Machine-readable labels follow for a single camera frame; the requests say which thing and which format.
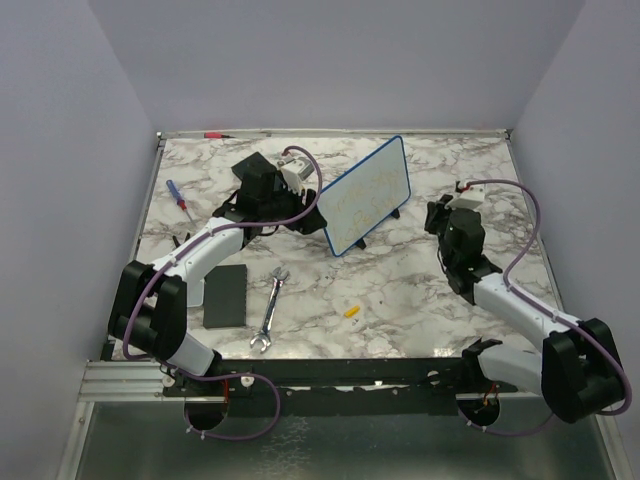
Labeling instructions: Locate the small white container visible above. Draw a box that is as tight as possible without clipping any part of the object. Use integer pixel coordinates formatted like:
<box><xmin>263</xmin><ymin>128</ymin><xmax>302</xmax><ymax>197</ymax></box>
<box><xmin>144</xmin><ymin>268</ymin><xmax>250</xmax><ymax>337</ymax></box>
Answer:
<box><xmin>187</xmin><ymin>279</ymin><xmax>206</xmax><ymax>308</ymax></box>

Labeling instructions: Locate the purple cable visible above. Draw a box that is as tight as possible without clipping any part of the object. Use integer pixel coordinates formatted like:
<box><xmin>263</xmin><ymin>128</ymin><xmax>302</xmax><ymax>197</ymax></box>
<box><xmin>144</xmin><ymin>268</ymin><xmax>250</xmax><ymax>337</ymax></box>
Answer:
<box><xmin>122</xmin><ymin>144</ymin><xmax>322</xmax><ymax>444</ymax></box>
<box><xmin>457</xmin><ymin>179</ymin><xmax>629</xmax><ymax>437</ymax></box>

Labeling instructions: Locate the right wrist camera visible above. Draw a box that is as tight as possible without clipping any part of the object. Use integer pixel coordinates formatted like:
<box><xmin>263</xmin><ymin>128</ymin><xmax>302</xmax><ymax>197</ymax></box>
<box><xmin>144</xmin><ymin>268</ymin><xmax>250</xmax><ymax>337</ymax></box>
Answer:
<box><xmin>447</xmin><ymin>182</ymin><xmax>485</xmax><ymax>210</ymax></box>

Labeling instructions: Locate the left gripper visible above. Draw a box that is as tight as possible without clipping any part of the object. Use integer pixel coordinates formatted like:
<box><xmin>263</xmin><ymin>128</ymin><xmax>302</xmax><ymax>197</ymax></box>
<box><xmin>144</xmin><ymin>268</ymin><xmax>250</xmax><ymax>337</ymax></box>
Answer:
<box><xmin>261</xmin><ymin>179</ymin><xmax>327</xmax><ymax>235</ymax></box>

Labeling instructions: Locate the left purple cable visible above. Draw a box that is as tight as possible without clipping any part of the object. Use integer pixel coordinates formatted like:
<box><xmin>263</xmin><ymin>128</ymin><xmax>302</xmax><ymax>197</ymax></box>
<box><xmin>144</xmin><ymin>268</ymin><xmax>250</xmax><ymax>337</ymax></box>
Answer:
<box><xmin>122</xmin><ymin>144</ymin><xmax>322</xmax><ymax>444</ymax></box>

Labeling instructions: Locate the yellow marker cap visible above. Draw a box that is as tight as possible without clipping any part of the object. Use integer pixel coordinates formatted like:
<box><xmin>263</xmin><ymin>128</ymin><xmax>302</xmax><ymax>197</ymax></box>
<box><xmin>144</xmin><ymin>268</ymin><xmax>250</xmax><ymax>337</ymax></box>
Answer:
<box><xmin>344</xmin><ymin>306</ymin><xmax>360</xmax><ymax>318</ymax></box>

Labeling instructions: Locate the black rectangular box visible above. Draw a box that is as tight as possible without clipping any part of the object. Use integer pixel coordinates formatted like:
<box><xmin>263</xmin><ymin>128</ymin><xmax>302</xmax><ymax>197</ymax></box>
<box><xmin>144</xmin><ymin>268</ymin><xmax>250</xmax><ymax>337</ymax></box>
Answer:
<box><xmin>203</xmin><ymin>264</ymin><xmax>248</xmax><ymax>330</ymax></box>

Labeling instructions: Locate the blue framed whiteboard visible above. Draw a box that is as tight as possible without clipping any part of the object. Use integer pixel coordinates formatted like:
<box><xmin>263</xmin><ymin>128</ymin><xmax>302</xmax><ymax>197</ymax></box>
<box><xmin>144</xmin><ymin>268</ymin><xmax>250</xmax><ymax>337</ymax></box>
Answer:
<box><xmin>317</xmin><ymin>135</ymin><xmax>411</xmax><ymax>257</ymax></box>

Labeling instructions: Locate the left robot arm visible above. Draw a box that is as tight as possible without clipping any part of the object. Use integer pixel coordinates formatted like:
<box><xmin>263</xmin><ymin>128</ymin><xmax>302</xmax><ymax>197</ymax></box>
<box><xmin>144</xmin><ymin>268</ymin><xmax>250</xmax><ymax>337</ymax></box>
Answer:
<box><xmin>108</xmin><ymin>153</ymin><xmax>327</xmax><ymax>395</ymax></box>

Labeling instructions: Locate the silver open-end wrench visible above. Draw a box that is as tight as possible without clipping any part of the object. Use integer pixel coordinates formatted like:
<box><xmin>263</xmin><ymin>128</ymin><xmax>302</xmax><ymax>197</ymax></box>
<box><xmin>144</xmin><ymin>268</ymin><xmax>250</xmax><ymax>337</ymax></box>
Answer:
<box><xmin>250</xmin><ymin>267</ymin><xmax>289</xmax><ymax>354</ymax></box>

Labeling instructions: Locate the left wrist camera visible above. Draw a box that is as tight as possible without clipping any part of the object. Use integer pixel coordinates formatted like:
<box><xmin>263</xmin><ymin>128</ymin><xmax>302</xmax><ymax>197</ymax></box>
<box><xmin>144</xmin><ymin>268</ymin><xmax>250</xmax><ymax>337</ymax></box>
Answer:
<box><xmin>278</xmin><ymin>158</ymin><xmax>314</xmax><ymax>195</ymax></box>

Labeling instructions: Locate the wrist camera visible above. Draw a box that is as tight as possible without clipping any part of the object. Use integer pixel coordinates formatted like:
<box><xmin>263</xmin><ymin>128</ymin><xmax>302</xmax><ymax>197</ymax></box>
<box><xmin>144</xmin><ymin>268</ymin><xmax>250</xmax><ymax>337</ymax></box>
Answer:
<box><xmin>447</xmin><ymin>182</ymin><xmax>485</xmax><ymax>210</ymax></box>
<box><xmin>278</xmin><ymin>158</ymin><xmax>314</xmax><ymax>195</ymax></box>

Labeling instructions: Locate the red marker on rail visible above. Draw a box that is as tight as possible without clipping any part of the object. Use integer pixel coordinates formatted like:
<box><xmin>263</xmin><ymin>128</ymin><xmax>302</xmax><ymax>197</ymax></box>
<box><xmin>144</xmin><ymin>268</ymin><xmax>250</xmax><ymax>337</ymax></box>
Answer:
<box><xmin>203</xmin><ymin>132</ymin><xmax>235</xmax><ymax>139</ymax></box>

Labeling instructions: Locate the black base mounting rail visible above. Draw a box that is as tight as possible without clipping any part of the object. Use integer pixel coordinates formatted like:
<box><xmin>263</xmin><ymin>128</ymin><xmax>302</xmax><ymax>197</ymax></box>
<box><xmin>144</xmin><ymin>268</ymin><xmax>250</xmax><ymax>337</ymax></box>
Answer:
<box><xmin>161</xmin><ymin>357</ymin><xmax>502</xmax><ymax>418</ymax></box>

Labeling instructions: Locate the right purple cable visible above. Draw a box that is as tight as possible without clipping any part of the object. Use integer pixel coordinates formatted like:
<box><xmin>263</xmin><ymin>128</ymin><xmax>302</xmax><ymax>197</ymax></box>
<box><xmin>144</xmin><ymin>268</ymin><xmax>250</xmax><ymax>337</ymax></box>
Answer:
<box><xmin>457</xmin><ymin>179</ymin><xmax>629</xmax><ymax>437</ymax></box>

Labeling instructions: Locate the blue red screwdriver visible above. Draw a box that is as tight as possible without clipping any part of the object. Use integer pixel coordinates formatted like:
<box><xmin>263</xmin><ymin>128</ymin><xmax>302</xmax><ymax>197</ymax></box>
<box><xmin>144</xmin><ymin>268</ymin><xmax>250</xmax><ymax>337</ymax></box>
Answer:
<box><xmin>166</xmin><ymin>180</ymin><xmax>193</xmax><ymax>222</ymax></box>

